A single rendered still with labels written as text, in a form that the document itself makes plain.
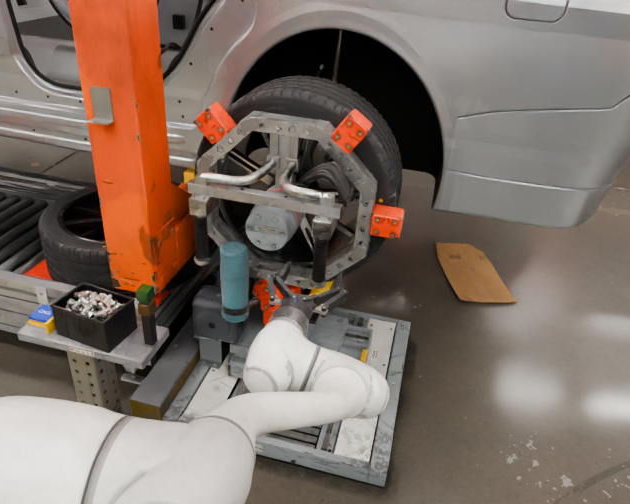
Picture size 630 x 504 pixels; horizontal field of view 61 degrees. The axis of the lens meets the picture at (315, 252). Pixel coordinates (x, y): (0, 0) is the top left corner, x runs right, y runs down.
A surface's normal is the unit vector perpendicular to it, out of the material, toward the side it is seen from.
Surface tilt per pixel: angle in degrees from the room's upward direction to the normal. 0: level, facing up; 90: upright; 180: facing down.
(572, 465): 0
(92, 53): 90
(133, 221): 90
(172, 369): 0
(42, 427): 2
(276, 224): 90
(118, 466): 21
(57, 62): 55
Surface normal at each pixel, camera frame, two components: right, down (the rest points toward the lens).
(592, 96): -0.22, 0.49
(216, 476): 0.74, -0.61
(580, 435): 0.07, -0.85
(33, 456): 0.01, -0.56
